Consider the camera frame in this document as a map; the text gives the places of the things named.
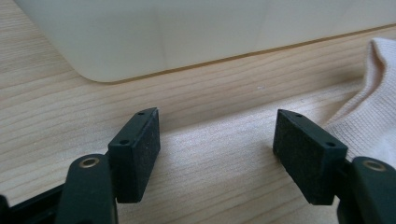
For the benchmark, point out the white sock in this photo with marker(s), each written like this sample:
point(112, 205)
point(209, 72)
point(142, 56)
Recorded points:
point(370, 124)

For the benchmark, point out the cream plastic container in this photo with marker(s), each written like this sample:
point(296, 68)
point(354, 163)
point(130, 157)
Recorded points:
point(186, 34)

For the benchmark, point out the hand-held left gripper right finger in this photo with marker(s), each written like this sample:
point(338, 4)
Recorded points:
point(305, 155)

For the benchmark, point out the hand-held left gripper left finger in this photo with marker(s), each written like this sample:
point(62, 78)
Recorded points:
point(137, 155)

